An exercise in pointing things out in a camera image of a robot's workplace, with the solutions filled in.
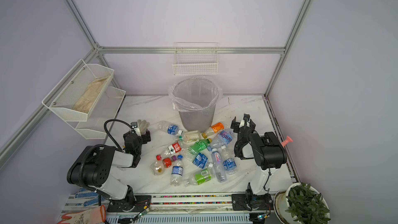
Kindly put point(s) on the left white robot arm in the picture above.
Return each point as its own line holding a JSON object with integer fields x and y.
{"x": 92, "y": 169}

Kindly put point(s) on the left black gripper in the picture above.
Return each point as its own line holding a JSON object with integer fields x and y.
{"x": 144, "y": 136}

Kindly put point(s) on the white mesh shelf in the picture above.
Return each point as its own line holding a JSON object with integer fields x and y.
{"x": 66, "y": 93}
{"x": 106, "y": 108}

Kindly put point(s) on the potted green plant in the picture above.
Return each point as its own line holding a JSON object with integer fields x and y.
{"x": 301, "y": 204}

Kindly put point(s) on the green Sprite bottle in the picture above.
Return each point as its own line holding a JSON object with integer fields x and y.
{"x": 193, "y": 150}

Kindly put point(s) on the white wire wall basket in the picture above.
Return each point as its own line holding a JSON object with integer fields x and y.
{"x": 195, "y": 59}

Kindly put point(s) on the blue label bottle near bin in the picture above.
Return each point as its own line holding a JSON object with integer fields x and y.
{"x": 170, "y": 128}

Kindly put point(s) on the pink spray bottle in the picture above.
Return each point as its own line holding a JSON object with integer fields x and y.
{"x": 286, "y": 141}

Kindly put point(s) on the round red cap bottle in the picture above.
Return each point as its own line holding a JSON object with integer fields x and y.
{"x": 159, "y": 167}

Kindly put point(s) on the clear green cap bottle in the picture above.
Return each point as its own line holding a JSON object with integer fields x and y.
{"x": 190, "y": 136}

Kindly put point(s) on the red label clear bottle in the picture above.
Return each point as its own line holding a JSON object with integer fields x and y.
{"x": 170, "y": 151}

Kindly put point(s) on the orange rubber glove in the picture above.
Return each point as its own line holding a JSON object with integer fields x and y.
{"x": 92, "y": 216}

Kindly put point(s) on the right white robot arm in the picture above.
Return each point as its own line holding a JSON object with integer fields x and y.
{"x": 268, "y": 153}

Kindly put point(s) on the orange label juice bottle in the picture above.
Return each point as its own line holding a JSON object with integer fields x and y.
{"x": 212, "y": 130}

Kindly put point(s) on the blue cap water bottle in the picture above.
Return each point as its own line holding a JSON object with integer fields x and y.
{"x": 177, "y": 171}

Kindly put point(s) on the clear plastic bin liner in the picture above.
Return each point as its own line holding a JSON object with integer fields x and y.
{"x": 194, "y": 94}

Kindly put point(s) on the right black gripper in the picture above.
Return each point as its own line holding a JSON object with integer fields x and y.
{"x": 243, "y": 124}

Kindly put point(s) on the Ganten clear water bottle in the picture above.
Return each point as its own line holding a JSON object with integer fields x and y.
{"x": 219, "y": 170}

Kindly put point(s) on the crushed green label bottle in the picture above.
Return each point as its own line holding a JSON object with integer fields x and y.
{"x": 200, "y": 177}

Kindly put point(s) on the white mesh lower shelf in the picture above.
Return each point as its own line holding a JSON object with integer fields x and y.
{"x": 106, "y": 108}

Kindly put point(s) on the large crushed blue label bottle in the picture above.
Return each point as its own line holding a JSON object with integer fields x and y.
{"x": 224, "y": 138}

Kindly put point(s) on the white cotton work glove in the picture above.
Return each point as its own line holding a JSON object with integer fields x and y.
{"x": 143, "y": 126}

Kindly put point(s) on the white mesh upper shelf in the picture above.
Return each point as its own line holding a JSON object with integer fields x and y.
{"x": 66, "y": 93}

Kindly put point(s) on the blue dotted work glove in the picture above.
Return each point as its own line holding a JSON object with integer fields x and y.
{"x": 90, "y": 198}

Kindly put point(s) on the grey mesh waste bin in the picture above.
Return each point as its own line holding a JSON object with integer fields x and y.
{"x": 197, "y": 120}

